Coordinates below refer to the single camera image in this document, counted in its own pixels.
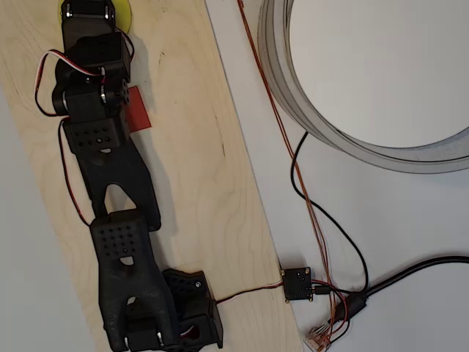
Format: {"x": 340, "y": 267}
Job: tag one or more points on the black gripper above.
{"x": 86, "y": 8}

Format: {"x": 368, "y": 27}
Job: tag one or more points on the yellow round sponge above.
{"x": 122, "y": 14}

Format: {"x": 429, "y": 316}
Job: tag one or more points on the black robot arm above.
{"x": 121, "y": 183}

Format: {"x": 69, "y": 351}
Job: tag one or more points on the red square block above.
{"x": 139, "y": 113}

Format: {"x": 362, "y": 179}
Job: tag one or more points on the light plywood board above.
{"x": 205, "y": 183}

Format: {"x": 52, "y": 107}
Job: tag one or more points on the grey round lamp shade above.
{"x": 275, "y": 73}

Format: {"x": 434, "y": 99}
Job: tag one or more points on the black controller board box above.
{"x": 297, "y": 284}

